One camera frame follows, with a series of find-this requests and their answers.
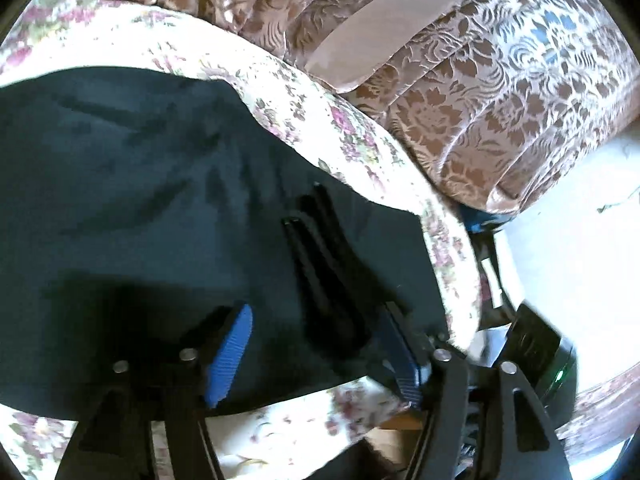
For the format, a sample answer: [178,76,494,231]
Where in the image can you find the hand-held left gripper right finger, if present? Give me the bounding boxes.
[377,307,576,480]

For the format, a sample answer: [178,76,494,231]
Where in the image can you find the plain pink curtain band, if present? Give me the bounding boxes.
[305,0,543,93]

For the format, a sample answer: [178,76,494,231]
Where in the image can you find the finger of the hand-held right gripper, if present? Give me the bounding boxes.
[299,182,401,343]
[281,215,370,359]

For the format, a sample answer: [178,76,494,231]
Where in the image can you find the dark object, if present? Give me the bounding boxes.
[474,232,507,313]

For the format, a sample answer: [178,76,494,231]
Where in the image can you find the black pants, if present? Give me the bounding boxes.
[0,65,448,418]

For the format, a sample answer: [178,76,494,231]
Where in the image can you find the floral bedspread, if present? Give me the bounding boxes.
[0,0,483,480]

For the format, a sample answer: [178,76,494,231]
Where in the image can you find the brown floral curtain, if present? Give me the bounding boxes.
[60,0,640,213]

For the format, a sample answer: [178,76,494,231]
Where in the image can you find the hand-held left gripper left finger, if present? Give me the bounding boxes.
[55,302,253,480]

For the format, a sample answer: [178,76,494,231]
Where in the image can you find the blue object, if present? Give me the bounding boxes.
[460,206,508,234]

